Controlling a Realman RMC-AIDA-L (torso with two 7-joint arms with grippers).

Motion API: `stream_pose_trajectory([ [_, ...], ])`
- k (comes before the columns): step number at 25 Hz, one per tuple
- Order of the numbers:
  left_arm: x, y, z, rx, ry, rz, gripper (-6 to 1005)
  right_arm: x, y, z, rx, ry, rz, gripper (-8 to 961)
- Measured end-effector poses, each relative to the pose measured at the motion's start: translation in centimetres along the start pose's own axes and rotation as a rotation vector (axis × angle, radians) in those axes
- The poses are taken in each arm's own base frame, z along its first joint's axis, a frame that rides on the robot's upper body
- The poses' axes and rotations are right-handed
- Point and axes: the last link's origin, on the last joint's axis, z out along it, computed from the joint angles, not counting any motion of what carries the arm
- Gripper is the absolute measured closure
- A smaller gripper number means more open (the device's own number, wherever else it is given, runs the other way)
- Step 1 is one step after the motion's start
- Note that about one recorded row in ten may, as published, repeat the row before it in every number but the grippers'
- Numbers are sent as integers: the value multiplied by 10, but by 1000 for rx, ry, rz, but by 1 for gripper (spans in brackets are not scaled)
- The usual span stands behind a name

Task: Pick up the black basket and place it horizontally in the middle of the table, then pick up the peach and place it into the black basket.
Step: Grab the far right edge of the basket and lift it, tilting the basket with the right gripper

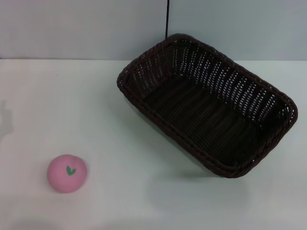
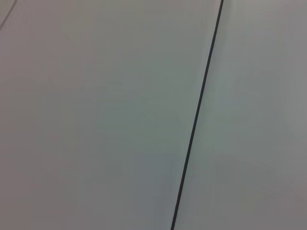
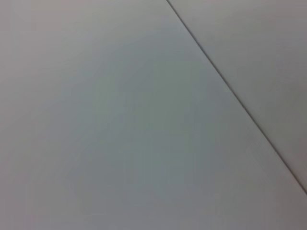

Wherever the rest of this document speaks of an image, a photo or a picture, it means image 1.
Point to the black woven wicker basket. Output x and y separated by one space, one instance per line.
204 115

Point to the pink peach toy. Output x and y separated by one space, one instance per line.
62 179

